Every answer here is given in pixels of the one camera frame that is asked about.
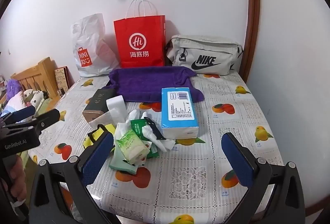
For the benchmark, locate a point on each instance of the green wipes packet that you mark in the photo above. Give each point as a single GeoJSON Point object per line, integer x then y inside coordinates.
{"type": "Point", "coordinates": [136, 127]}

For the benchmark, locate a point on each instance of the light green bedding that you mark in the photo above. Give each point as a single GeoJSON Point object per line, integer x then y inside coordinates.
{"type": "Point", "coordinates": [24, 159]}

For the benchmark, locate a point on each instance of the red paper shopping bag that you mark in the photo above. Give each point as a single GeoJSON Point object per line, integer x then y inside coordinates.
{"type": "Point", "coordinates": [139, 33]}

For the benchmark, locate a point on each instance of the white plush toy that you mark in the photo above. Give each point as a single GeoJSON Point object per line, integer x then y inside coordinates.
{"type": "Point", "coordinates": [33, 97]}

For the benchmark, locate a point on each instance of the mint green cloth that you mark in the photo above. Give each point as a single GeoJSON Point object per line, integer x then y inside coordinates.
{"type": "Point", "coordinates": [121, 160]}

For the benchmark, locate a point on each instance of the purple towel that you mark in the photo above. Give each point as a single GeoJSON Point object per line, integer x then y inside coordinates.
{"type": "Point", "coordinates": [152, 79]}

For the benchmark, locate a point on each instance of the wooden headboard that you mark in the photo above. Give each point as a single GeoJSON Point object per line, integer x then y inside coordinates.
{"type": "Point", "coordinates": [43, 69]}

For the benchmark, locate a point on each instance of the patterned book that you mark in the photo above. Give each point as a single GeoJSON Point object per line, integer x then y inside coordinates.
{"type": "Point", "coordinates": [61, 79]}

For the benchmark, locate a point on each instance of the clear pouch with yellow item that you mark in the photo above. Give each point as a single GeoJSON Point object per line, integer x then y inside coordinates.
{"type": "Point", "coordinates": [113, 117]}

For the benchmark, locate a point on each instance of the blue tissue pack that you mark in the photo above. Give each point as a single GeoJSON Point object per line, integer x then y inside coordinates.
{"type": "Point", "coordinates": [178, 110]}

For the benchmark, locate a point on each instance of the orange printed white packet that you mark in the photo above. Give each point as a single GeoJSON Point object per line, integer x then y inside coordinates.
{"type": "Point", "coordinates": [147, 148]}

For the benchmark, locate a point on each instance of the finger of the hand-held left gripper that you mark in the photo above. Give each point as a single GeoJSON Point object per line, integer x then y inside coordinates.
{"type": "Point", "coordinates": [49, 117]}
{"type": "Point", "coordinates": [20, 113]}

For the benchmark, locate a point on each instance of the black watch band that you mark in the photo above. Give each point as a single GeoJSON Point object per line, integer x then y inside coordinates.
{"type": "Point", "coordinates": [154, 131]}

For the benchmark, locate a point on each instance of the person's left hand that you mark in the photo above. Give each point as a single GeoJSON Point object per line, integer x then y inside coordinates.
{"type": "Point", "coordinates": [16, 175]}

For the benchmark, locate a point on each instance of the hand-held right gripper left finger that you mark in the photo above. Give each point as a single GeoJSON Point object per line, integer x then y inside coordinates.
{"type": "Point", "coordinates": [96, 159]}

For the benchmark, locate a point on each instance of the purple plush toy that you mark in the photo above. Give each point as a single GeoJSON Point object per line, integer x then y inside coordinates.
{"type": "Point", "coordinates": [13, 88]}

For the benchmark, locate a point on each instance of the dark green gold box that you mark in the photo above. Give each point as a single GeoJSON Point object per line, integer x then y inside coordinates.
{"type": "Point", "coordinates": [96, 106]}

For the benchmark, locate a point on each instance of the fruit printed tablecloth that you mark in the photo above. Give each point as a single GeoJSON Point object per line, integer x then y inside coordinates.
{"type": "Point", "coordinates": [196, 162]}

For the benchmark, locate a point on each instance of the small light green tissue pack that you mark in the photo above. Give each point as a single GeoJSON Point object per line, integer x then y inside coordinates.
{"type": "Point", "coordinates": [131, 146]}

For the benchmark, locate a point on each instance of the grey waist bag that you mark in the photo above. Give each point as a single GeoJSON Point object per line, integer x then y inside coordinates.
{"type": "Point", "coordinates": [206, 51]}

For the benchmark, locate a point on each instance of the white glove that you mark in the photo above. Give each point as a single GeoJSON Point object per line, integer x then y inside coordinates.
{"type": "Point", "coordinates": [165, 144]}

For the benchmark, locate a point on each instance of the white sponge block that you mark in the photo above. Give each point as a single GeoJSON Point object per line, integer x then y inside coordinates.
{"type": "Point", "coordinates": [116, 104]}

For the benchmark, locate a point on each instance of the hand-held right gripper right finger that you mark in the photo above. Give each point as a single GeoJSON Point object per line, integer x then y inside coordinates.
{"type": "Point", "coordinates": [237, 159]}

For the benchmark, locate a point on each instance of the white plastic shopping bag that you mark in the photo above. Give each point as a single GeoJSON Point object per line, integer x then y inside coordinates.
{"type": "Point", "coordinates": [87, 38]}

